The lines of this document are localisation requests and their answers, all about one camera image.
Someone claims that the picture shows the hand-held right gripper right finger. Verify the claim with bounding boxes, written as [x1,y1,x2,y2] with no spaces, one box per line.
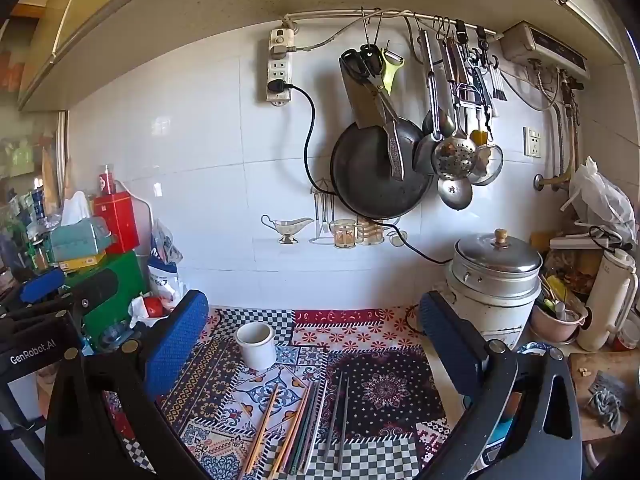
[415,290,585,480]

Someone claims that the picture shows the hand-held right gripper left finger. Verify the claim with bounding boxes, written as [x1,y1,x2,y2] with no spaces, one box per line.
[44,289,211,480]

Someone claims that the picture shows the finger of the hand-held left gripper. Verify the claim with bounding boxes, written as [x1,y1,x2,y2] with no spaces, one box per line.
[0,268,72,334]
[61,268,120,347]

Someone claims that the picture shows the white ceramic cup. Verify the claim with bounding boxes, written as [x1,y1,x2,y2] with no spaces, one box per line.
[235,322,278,370]

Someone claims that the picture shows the pink chopstick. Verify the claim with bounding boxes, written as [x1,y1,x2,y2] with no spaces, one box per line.
[280,383,314,477]
[271,383,310,477]

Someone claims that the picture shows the green chopstick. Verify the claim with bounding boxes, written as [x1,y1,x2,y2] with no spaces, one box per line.
[296,383,321,477]
[290,383,317,477]

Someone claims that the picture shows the pale mauve chopstick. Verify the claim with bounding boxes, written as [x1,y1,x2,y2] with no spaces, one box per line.
[302,381,325,476]
[306,381,328,474]

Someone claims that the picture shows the bunch of hanging small utensils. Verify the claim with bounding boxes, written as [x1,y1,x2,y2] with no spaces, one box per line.
[452,19,508,121]

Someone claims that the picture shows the yellow box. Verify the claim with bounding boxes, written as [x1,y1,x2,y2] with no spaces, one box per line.
[54,255,109,274]

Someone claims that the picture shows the green box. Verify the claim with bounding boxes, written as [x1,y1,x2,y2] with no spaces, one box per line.
[64,250,151,323]

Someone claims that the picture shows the red white crumpled packet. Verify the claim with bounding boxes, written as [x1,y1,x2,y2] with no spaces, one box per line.
[129,294,174,319]

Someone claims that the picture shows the teal tissue pack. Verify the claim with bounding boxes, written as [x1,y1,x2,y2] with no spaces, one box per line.
[49,190,114,264]

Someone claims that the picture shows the red tin box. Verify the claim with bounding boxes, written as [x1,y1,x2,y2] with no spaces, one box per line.
[92,192,141,255]

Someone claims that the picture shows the blue white plastic bag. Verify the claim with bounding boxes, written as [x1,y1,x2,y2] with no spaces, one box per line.
[147,219,189,312]

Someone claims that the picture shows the patterned tablecloth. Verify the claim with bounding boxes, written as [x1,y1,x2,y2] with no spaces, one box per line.
[102,305,481,480]

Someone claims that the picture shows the glass door cabinet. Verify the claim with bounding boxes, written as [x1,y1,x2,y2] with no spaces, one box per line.
[0,110,69,286]

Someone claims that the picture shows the aluminium steamer pot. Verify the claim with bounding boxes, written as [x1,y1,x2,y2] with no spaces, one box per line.
[452,228,544,307]

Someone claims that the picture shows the red labelled jar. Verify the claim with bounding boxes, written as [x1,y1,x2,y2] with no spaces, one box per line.
[97,163,119,196]

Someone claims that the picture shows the pink bowl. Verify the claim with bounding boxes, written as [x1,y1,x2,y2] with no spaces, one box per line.
[529,300,591,346]

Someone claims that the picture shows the wooden cutting board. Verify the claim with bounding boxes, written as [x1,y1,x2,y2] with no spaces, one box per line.
[567,352,640,444]

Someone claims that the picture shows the white thermos kettle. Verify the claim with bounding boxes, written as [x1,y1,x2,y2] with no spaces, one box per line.
[575,247,640,354]

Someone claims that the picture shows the grey green rag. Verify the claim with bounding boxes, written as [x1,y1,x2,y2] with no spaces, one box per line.
[587,384,627,432]

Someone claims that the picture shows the mesh strainer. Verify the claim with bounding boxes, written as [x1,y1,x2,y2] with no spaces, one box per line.
[470,142,504,187]

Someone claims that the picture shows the perforated steel skimmer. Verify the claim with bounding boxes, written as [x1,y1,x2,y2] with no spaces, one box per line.
[432,35,479,181]

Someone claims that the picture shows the black wok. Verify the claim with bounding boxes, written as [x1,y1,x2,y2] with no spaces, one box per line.
[330,117,436,221]

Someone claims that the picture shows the green peeler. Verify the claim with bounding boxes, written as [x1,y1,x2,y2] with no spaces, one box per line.
[380,48,405,96]

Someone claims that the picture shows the white power strip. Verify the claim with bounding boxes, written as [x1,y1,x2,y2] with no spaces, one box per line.
[264,27,296,109]

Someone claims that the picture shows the white water heater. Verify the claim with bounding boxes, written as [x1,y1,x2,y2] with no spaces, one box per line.
[500,20,591,81]

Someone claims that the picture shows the thin black cable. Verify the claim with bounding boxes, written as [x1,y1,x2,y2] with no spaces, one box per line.
[404,304,426,335]

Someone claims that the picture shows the white wire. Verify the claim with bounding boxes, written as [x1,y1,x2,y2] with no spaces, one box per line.
[116,179,154,252]

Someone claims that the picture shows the white wall socket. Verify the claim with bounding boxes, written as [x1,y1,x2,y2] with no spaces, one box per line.
[522,126,544,158]

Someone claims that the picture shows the metal shower hose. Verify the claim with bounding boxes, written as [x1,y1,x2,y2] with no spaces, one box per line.
[530,59,584,194]

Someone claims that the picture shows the black power cable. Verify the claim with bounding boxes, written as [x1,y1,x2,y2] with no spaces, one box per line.
[267,80,456,266]

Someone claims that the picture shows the black handled scissors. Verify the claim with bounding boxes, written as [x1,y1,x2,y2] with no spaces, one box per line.
[342,44,387,82]

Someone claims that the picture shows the grey cable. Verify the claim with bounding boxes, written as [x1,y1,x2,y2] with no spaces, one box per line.
[286,9,416,53]

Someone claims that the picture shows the metal hanging rail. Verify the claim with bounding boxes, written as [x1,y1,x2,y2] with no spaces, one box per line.
[281,9,504,39]

